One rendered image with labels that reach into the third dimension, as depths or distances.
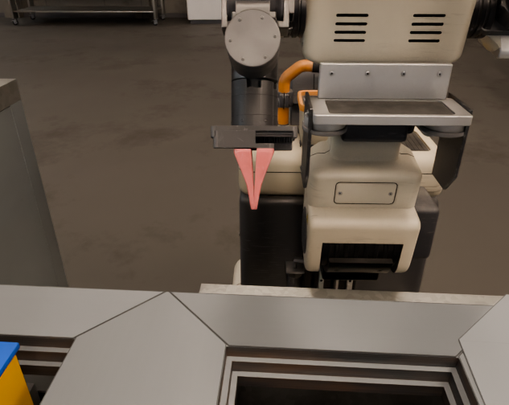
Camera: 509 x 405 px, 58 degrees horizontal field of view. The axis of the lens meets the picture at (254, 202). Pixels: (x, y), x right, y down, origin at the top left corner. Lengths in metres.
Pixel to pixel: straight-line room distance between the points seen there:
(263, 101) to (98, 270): 1.73
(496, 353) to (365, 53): 0.50
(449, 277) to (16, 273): 1.74
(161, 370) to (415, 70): 0.61
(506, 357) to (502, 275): 1.72
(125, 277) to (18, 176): 1.18
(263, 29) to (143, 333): 0.37
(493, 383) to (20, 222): 0.85
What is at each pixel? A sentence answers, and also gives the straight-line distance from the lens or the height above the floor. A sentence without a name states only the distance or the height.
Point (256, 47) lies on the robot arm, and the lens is 0.49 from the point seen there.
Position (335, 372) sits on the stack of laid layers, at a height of 0.84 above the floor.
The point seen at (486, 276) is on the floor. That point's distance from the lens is 2.29.
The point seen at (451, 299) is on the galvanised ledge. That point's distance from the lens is 0.97.
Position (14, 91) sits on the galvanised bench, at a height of 1.03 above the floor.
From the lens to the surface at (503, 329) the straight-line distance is 0.65.
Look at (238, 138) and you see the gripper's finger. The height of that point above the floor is 1.08.
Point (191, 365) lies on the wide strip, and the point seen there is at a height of 0.87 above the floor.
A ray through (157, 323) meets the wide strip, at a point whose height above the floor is 0.87.
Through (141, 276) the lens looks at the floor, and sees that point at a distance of 2.10.
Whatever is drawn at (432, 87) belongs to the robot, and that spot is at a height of 1.06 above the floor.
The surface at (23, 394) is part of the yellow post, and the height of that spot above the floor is 0.82.
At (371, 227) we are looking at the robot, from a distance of 0.93.
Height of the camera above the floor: 1.27
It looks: 29 degrees down
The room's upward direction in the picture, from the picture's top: straight up
